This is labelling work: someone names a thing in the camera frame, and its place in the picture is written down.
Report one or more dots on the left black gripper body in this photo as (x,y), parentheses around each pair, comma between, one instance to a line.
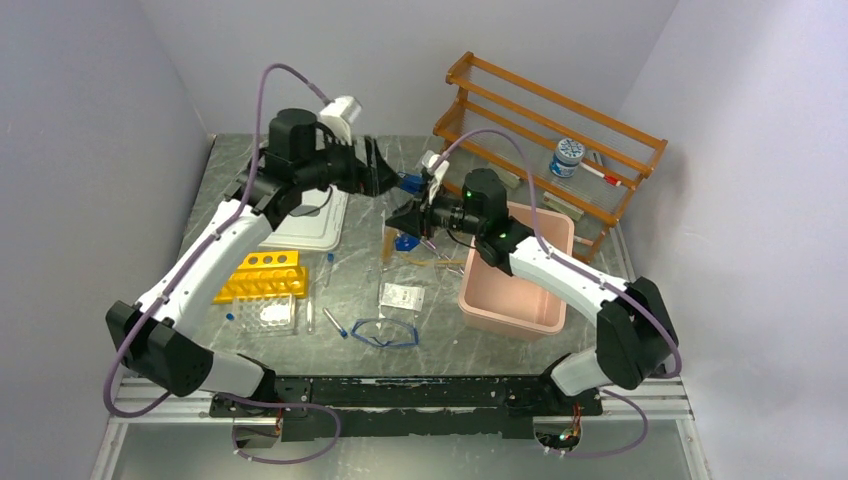
(335,165)

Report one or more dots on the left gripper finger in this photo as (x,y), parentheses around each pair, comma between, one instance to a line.
(384,177)
(368,172)

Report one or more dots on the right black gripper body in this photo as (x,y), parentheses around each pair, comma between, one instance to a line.
(450,213)

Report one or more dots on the yellow rubber tubing with clamps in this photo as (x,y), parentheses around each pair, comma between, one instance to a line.
(425,255)

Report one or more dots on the small clear plastic bag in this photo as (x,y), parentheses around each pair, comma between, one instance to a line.
(402,297)

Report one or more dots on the blue safety glasses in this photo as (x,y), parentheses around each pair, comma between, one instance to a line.
(385,333)

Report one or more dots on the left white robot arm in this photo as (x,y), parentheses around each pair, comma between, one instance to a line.
(154,335)

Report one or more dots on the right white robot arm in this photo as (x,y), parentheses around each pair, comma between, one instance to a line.
(634,332)

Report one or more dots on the blue stapler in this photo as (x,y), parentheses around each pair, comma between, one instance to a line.
(412,183)

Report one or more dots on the white plastic lid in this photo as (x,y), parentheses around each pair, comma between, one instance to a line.
(315,225)

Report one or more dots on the beige block on shelf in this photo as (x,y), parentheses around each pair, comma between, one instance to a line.
(509,179)

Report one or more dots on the upright blue capped tube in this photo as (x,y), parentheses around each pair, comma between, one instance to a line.
(330,258)

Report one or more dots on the pink plastic bin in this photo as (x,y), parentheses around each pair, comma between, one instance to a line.
(492,301)

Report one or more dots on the beige labelled block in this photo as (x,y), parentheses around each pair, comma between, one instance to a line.
(557,204)

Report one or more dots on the orange wooden shelf rack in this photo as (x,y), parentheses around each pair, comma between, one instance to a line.
(511,113)

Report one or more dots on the yellow test tube rack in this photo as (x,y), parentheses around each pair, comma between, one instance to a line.
(265,275)

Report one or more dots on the clear test tube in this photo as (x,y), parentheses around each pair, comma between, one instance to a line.
(310,316)

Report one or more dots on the blue white jar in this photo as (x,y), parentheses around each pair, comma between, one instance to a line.
(567,157)

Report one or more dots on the red white marker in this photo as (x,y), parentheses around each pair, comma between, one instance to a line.
(609,179)

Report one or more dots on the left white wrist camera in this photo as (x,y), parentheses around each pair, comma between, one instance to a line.
(339,116)

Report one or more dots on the black base frame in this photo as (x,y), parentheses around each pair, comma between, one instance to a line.
(367,406)

